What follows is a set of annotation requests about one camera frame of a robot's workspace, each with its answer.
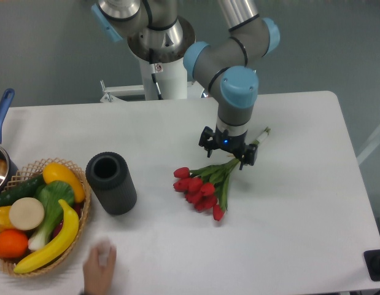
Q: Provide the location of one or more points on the green cucumber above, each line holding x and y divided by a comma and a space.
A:
26, 188

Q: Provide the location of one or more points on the yellow bell pepper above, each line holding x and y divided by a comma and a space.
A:
5, 223

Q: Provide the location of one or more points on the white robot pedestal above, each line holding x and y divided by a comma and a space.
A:
160, 81

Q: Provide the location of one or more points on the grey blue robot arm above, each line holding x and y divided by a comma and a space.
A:
168, 53

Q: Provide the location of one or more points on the red fruit in basket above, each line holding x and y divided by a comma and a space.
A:
78, 208

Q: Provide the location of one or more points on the yellow lemon squash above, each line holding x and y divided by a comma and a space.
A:
59, 172

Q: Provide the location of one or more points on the yellow banana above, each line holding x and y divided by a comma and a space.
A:
56, 246

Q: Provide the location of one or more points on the green bok choy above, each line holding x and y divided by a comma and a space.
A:
49, 196

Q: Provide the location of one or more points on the blue handled saucepan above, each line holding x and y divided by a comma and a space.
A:
7, 167

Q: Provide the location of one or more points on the white frame at right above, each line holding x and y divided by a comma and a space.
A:
369, 146

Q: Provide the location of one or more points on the orange fruit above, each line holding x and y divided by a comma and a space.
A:
13, 244

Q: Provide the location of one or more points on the dark grey ribbed vase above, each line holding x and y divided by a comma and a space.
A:
109, 177

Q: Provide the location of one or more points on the red tulip bouquet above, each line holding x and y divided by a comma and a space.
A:
206, 188

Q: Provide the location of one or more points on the beige round disc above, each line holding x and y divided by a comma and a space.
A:
26, 213

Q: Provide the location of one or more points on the black device at table edge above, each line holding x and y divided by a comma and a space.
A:
372, 260

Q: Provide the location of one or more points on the bare human hand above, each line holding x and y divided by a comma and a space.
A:
98, 269

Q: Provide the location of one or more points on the wicker fruit basket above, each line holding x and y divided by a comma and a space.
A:
28, 172

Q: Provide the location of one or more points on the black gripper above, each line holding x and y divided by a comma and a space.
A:
235, 145

